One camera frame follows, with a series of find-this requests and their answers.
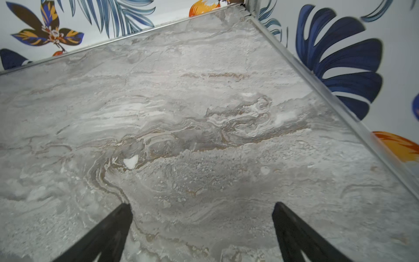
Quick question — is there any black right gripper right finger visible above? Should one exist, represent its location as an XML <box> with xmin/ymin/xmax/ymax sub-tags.
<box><xmin>272</xmin><ymin>202</ymin><xmax>351</xmax><ymax>262</ymax></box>

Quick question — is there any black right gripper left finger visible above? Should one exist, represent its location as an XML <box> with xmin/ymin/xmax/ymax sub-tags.
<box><xmin>54</xmin><ymin>203</ymin><xmax>133</xmax><ymax>262</ymax></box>

